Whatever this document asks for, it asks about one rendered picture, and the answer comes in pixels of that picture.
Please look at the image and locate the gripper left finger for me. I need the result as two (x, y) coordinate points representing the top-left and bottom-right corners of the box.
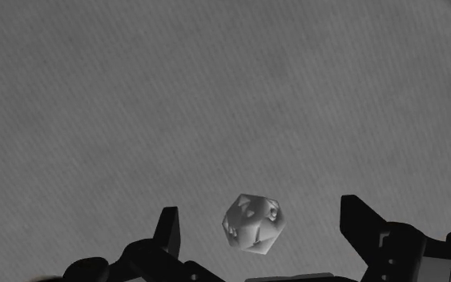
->
(62, 206), (226, 282)

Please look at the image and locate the grey many-sided die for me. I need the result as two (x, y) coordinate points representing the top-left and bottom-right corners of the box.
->
(221, 193), (288, 256)

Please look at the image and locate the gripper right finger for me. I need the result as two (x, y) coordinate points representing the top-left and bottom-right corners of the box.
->
(340, 194), (451, 282)

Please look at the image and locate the grey fabric sofa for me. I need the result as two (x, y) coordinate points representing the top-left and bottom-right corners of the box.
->
(0, 0), (451, 282)

